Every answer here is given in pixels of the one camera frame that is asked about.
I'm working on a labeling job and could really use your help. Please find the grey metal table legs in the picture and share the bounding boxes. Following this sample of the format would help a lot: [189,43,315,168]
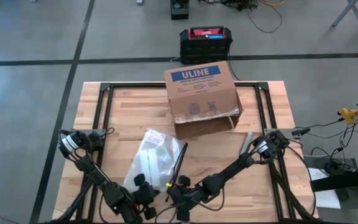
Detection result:
[331,0,358,28]

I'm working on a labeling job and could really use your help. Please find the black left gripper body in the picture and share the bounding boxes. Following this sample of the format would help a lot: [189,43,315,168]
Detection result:
[132,182,161,215]

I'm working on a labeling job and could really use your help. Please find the grey metal stand base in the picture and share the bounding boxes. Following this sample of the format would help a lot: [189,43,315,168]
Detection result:
[302,154,358,175]

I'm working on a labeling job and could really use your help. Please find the yellow power connector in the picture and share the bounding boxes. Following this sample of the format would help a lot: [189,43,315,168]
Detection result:
[336,106,358,126]

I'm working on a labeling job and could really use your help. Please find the silver utility knife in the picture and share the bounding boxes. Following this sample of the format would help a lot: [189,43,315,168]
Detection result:
[239,131,255,156]

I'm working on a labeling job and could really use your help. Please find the black crossbar stand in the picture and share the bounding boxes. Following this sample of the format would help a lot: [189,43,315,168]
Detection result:
[310,166,358,198]

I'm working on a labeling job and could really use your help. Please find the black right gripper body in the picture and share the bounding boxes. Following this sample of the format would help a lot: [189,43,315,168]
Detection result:
[167,185,203,210]

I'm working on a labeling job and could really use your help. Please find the black metal table frame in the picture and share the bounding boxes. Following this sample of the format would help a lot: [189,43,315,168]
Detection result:
[47,81,319,224]

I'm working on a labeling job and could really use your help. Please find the brown ULINE cardboard box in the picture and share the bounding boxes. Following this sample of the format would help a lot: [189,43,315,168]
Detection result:
[163,60,244,140]

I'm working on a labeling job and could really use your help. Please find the white paper sheet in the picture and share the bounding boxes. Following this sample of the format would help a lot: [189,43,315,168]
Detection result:
[308,167,342,210]

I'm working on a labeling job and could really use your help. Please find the black computer box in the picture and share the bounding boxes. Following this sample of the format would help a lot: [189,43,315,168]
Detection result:
[170,0,190,21]

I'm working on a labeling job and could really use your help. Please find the black cable bundle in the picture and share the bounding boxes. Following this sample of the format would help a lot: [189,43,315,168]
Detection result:
[290,118,358,170]

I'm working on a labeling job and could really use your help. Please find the white rectangular block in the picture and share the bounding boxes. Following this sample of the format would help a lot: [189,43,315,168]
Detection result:
[137,148,162,185]

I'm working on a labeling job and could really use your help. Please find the black power cable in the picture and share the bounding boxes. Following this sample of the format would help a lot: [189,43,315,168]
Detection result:
[227,49,241,82]

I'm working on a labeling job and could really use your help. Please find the clear plastic bag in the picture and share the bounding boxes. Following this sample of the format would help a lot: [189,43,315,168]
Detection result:
[122,128,188,194]

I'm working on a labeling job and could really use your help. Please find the orange and black cable pile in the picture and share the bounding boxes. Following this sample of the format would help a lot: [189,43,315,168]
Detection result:
[197,0,287,34]

